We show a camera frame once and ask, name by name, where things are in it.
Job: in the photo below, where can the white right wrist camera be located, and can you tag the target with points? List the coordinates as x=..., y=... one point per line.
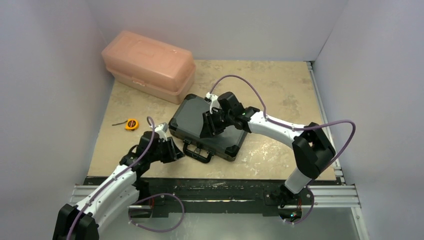
x=213, y=101

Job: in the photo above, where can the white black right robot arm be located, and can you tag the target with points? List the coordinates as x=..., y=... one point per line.
x=313, y=151

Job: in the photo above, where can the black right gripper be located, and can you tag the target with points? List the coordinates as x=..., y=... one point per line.
x=214, y=120

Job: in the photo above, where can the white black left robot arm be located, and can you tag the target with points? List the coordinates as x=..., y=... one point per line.
x=89, y=218

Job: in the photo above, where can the black poker carrying case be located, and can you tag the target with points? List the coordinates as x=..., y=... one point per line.
x=186, y=125

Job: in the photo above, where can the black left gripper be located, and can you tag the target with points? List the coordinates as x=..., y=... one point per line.
x=173, y=152

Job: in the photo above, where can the pink plastic storage box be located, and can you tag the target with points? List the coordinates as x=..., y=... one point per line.
x=156, y=68

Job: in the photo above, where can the yellow tape measure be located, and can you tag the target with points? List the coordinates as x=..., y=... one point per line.
x=131, y=124

